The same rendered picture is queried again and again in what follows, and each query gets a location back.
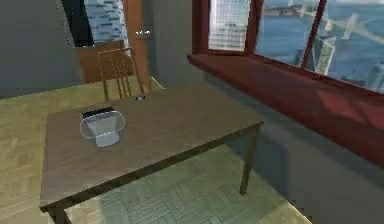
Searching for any brown wooden chair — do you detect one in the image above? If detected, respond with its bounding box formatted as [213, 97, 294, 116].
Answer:
[75, 40, 146, 102]

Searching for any dark red framed window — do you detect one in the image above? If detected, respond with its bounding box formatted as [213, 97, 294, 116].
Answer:
[187, 0, 384, 169]

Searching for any brown wooden table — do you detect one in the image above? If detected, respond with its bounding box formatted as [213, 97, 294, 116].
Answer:
[39, 82, 265, 224]

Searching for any clear glass bowl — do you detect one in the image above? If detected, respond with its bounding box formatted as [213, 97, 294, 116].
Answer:
[79, 110, 127, 149]

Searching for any orange wooden door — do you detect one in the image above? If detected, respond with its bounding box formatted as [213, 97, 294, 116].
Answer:
[121, 0, 153, 94]

